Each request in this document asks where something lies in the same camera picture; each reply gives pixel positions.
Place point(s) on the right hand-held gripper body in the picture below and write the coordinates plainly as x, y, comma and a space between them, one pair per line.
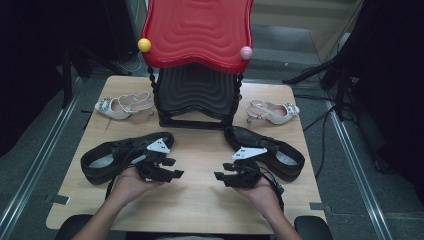
245, 175

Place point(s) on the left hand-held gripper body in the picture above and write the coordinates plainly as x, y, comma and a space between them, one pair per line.
156, 173

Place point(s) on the black leather shoe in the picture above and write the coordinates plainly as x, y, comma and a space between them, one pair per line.
96, 170
286, 166

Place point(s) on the white heeled sandal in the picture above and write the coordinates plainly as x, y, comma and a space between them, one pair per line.
275, 116
115, 111

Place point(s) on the red and black shoe rack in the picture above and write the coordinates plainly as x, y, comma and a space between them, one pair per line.
196, 36

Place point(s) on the person's left hand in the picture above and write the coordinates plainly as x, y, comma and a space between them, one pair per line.
130, 185

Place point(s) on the person's right hand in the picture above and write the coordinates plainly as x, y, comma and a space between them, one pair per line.
265, 196

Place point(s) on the person's grey clothing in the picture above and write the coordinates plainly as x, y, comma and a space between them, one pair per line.
185, 238

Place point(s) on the grey tape strip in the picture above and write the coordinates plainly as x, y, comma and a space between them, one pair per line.
318, 206
60, 199

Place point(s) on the black chair armrest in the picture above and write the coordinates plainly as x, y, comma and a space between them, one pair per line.
313, 228
71, 228

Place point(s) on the black metal stand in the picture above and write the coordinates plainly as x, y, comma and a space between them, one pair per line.
66, 83

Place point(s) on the black tripod stand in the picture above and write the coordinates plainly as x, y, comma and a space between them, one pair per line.
340, 86

